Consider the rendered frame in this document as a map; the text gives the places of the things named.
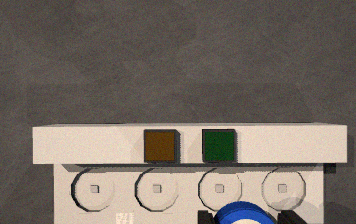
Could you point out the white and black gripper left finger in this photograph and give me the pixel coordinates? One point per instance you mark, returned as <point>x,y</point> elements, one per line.
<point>204,217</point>

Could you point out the beige tray with round nests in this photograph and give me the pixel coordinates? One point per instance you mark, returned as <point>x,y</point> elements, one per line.
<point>163,173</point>

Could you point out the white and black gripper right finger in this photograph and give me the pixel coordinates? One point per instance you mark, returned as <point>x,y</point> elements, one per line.
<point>289,217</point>

